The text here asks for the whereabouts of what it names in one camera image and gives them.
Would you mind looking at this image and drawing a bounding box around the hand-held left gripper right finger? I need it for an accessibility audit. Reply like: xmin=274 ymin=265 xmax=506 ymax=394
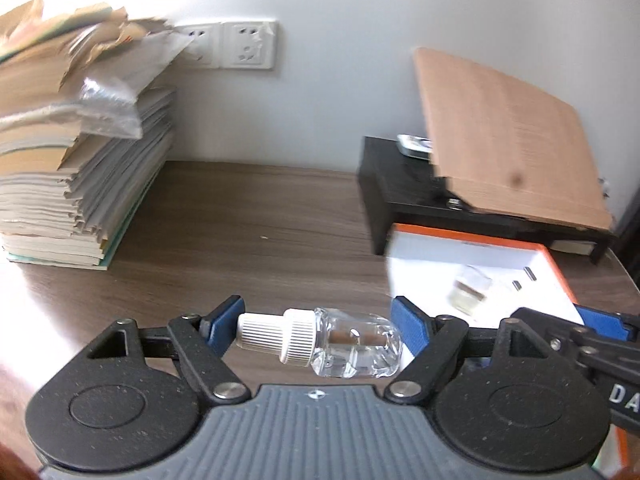
xmin=385 ymin=296 xmax=556 ymax=406

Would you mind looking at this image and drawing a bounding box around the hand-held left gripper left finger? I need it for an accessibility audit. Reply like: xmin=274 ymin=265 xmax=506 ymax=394
xmin=87 ymin=295 xmax=251 ymax=406

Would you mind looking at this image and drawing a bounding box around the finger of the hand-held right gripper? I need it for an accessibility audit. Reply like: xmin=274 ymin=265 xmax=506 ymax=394
xmin=510 ymin=302 xmax=640 ymax=356

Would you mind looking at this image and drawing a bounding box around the clear glass bottle white cap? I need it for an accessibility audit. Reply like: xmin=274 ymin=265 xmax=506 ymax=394
xmin=236 ymin=307 xmax=403 ymax=380

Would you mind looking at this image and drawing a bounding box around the white mosquito heater with bottle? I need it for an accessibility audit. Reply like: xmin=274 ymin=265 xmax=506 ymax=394
xmin=446 ymin=265 xmax=493 ymax=318

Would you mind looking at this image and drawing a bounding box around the orange and white box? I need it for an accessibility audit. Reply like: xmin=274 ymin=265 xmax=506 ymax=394
xmin=385 ymin=223 xmax=632 ymax=480

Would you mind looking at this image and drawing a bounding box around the black desk riser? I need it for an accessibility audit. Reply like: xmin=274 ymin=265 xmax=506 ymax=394
xmin=356 ymin=136 xmax=618 ymax=265

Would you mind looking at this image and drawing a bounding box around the white remote control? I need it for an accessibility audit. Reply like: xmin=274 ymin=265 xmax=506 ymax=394
xmin=396 ymin=133 xmax=434 ymax=157

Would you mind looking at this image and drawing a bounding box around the stack of books and papers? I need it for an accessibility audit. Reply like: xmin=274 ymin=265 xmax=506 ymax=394
xmin=0 ymin=0 xmax=193 ymax=271

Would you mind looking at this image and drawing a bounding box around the wooden book stand board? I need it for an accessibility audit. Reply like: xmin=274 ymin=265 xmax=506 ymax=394
xmin=412 ymin=47 xmax=615 ymax=233

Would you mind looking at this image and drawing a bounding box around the clear plastic bag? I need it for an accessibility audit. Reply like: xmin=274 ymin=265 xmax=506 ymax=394
xmin=79 ymin=76 xmax=144 ymax=140

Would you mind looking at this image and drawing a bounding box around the black stand bracket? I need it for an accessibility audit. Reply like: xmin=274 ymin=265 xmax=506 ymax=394
xmin=432 ymin=175 xmax=466 ymax=211

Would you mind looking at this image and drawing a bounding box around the white wall socket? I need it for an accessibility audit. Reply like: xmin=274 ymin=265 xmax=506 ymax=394
xmin=220 ymin=19 xmax=277 ymax=72
xmin=172 ymin=21 xmax=223 ymax=68

